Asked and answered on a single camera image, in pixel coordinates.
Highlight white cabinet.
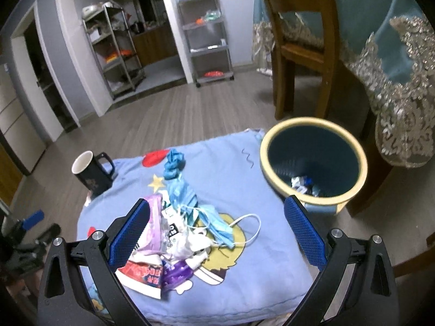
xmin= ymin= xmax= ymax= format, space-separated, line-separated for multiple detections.
xmin=0 ymin=64 xmax=46 ymax=174

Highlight orange packets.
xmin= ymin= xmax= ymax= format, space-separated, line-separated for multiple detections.
xmin=105 ymin=50 xmax=131 ymax=62

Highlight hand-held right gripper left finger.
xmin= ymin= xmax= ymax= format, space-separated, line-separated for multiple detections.
xmin=37 ymin=198 xmax=152 ymax=326

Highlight grey trolley rack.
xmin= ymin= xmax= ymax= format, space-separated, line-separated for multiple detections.
xmin=175 ymin=0 xmax=235 ymax=87

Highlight table with lace tablecloth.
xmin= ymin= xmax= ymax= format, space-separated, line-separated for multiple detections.
xmin=252 ymin=0 xmax=435 ymax=168

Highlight black ceramic mug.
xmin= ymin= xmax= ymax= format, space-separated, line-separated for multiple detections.
xmin=72 ymin=150 xmax=116 ymax=198

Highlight wooden kitchen cabinet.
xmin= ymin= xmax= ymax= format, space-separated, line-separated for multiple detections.
xmin=131 ymin=24 xmax=179 ymax=67

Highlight steel shelf rack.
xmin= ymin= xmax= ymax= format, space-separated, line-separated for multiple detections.
xmin=82 ymin=5 xmax=147 ymax=100

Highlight white tissue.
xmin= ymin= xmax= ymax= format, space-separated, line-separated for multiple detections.
xmin=166 ymin=229 xmax=212 ymax=263

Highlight red white snack packet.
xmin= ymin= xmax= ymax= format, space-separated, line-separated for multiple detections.
xmin=116 ymin=256 xmax=166 ymax=299

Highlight wooden chair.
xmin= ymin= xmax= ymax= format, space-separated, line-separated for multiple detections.
xmin=253 ymin=0 xmax=344 ymax=121

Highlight purple plastic packet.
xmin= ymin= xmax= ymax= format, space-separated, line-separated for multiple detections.
xmin=135 ymin=193 xmax=168 ymax=256

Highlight blue cartoon printed blanket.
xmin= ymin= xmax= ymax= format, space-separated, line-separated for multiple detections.
xmin=76 ymin=128 xmax=315 ymax=325

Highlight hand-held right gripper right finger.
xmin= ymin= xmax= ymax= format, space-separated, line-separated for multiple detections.
xmin=283 ymin=195 xmax=400 ymax=326

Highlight blue bin with yellow rim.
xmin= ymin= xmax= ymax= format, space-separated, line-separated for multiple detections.
xmin=260 ymin=117 xmax=368 ymax=215

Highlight white medicine box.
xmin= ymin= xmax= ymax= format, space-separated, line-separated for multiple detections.
xmin=160 ymin=205 xmax=187 ymax=245

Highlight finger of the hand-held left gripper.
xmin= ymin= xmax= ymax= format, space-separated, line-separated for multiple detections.
xmin=20 ymin=211 xmax=45 ymax=230
xmin=37 ymin=223 xmax=62 ymax=246

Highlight white blue wrapper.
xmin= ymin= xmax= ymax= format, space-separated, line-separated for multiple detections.
xmin=290 ymin=175 xmax=322 ymax=198

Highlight blue face mask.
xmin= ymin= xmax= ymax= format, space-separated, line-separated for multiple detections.
xmin=184 ymin=205 xmax=262 ymax=249
xmin=168 ymin=177 xmax=199 ymax=215

